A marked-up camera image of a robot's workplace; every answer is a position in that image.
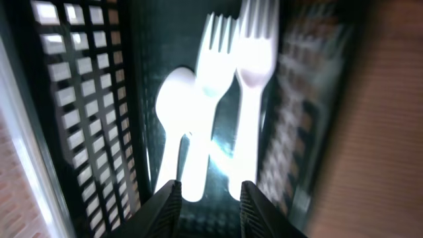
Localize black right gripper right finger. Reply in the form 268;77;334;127
240;180;306;238

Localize dark green plastic basket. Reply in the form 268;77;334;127
1;0;367;237

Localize white plastic spoon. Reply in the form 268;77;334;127
155;67;195;192

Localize white plastic fork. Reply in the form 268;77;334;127
228;0;280;200
181;13;239;202

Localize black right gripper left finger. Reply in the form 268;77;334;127
110;180;182;238

